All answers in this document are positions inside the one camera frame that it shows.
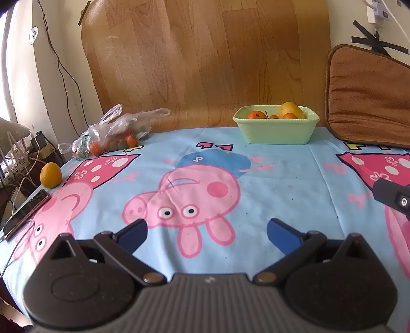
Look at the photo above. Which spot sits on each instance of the white plug adapter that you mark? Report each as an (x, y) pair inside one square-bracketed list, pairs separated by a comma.
[(373, 12)]

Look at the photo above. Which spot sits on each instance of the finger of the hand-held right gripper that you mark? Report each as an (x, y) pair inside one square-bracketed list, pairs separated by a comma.
[(392, 197)]

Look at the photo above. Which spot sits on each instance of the clear plastic bag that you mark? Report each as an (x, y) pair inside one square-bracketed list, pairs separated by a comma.
[(118, 128)]

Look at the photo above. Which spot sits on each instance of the white round wall hook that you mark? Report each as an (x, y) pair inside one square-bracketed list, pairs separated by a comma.
[(33, 35)]

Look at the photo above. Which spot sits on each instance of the wood pattern sheet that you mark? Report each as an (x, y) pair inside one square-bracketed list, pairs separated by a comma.
[(198, 57)]

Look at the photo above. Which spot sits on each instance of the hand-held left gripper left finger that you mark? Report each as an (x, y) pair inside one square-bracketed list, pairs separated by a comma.
[(134, 232)]

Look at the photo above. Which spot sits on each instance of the yellow-orange citrus fruit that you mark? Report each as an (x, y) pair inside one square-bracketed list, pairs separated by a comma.
[(50, 174)]

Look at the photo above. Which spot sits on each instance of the small orange fruit in bag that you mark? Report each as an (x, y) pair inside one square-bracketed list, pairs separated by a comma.
[(132, 140), (95, 148)]

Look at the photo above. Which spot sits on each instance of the cartoon pig printed blanket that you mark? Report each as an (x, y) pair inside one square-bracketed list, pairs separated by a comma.
[(288, 179)]

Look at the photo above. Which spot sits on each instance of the yellow lemon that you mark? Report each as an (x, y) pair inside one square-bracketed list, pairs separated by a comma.
[(290, 108)]

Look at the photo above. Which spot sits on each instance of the white power strip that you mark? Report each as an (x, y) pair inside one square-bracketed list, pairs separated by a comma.
[(387, 11)]

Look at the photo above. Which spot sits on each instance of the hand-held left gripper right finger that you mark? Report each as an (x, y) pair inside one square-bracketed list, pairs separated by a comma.
[(282, 233)]

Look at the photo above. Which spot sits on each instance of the black tape cross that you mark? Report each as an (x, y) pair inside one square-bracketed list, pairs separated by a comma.
[(374, 41)]

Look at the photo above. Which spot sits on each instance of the brown seat cushion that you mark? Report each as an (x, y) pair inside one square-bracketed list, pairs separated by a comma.
[(368, 96)]

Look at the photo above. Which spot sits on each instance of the dark cloth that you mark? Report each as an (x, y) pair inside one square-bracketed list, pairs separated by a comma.
[(9, 321)]

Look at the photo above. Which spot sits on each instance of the light green rectangular bowl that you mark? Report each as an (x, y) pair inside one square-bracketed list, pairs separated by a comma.
[(275, 131)]

